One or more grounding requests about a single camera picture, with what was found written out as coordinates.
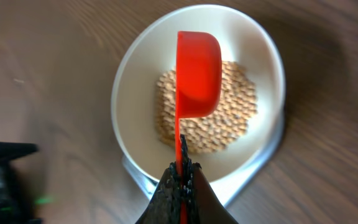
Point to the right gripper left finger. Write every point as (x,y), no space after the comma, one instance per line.
(165,205)

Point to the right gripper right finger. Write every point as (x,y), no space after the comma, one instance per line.
(201,203)

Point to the red measuring scoop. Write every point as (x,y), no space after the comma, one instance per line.
(198,85)

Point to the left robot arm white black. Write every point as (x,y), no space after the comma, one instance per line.
(15,206)

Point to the white digital kitchen scale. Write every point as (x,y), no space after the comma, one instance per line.
(229,187)

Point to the white bowl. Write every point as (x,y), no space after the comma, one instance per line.
(242,40)

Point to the soybeans in bowl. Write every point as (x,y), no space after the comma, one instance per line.
(237,105)

